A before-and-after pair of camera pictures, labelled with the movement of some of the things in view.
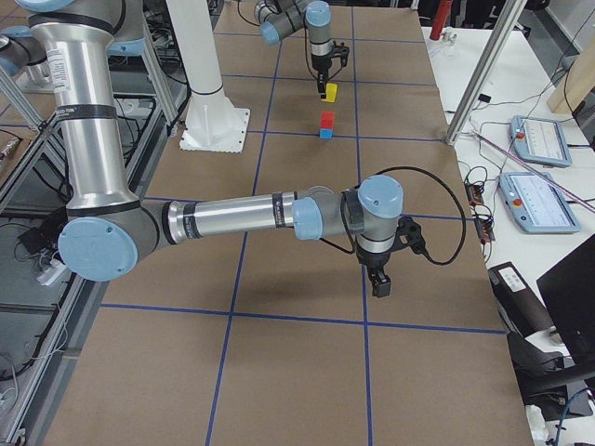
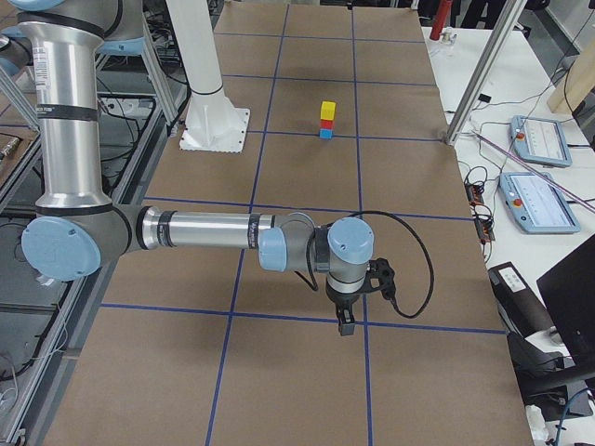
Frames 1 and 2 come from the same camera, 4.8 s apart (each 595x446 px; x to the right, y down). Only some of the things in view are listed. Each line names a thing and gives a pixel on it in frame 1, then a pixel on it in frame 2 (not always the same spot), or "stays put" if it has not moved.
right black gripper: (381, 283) → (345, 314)
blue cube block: (325, 133) stays put
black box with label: (519, 306) stays put
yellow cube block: (331, 89) → (327, 111)
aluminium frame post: (485, 69) stays put
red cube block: (327, 119) stays put
